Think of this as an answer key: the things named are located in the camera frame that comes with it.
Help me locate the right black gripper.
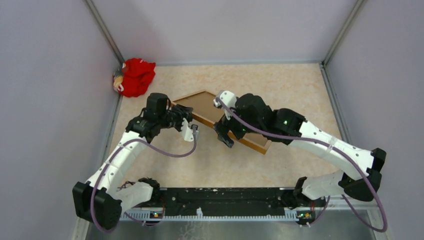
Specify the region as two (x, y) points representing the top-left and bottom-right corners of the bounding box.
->
(213, 106), (264, 147)

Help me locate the red cloth doll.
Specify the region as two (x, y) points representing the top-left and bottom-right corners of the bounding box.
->
(112, 58), (156, 98)

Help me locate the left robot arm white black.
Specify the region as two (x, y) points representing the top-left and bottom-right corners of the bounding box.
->
(72, 92), (199, 233)

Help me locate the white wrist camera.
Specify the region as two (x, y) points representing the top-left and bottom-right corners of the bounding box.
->
(213, 90), (237, 120)
(180, 118), (199, 142)

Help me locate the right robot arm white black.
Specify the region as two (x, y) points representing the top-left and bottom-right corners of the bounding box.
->
(213, 90), (387, 206)

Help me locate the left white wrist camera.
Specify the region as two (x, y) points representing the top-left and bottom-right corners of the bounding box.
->
(180, 118), (199, 142)

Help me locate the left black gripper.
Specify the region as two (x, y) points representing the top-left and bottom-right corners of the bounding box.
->
(157, 103), (193, 132)

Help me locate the aluminium front rail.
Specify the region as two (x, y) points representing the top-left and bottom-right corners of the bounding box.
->
(73, 194), (387, 240)

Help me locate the wooden picture frame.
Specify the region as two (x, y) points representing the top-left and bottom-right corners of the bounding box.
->
(170, 90), (273, 156)

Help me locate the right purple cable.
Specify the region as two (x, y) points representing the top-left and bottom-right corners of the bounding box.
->
(215, 96), (388, 233)

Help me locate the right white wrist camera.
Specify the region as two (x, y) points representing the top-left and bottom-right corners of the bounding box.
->
(213, 90), (237, 120)

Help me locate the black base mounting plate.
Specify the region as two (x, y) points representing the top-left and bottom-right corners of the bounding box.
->
(129, 187), (327, 218)

